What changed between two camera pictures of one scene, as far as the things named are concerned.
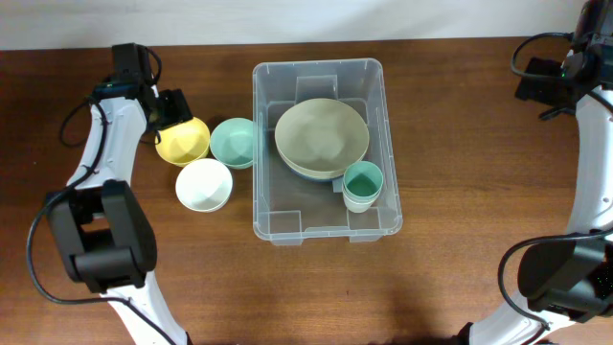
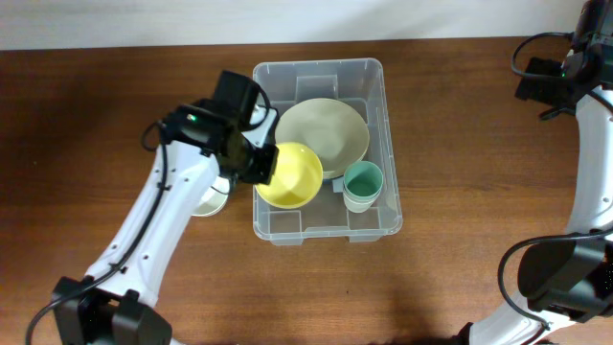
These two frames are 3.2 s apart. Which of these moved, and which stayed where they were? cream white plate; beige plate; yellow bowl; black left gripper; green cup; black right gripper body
Moved: yellow bowl; black left gripper
Stayed: green cup; black right gripper body; beige plate; cream white plate
